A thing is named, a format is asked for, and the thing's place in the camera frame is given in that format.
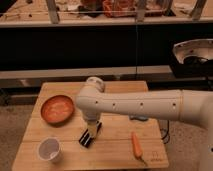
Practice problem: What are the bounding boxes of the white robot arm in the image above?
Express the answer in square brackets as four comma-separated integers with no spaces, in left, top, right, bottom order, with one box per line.
[76,77,213,171]

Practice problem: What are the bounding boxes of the orange carrot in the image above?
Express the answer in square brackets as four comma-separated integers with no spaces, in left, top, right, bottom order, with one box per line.
[131,132,146,164]

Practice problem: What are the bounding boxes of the wooden table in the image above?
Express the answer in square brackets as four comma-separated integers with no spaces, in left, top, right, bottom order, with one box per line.
[12,82,169,171]

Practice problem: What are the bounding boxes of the black striped rectangular block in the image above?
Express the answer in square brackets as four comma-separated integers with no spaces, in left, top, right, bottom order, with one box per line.
[78,121,102,148]

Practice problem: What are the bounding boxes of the orange basket on shelf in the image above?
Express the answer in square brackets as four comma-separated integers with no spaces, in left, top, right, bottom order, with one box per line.
[102,0,168,17]

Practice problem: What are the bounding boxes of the orange wooden bowl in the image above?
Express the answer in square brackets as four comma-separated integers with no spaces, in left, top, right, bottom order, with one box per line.
[41,95,75,124]

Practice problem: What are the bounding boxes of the white paper cup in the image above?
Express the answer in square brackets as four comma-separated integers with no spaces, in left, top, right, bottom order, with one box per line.
[37,137,62,163]

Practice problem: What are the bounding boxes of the black cable beside table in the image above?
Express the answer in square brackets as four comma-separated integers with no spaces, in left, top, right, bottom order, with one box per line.
[160,119,171,145]

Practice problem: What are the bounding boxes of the blue sponge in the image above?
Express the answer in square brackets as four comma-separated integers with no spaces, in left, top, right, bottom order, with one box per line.
[129,115,148,121]

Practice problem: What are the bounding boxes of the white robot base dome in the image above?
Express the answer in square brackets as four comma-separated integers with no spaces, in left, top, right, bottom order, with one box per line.
[172,39,213,64]

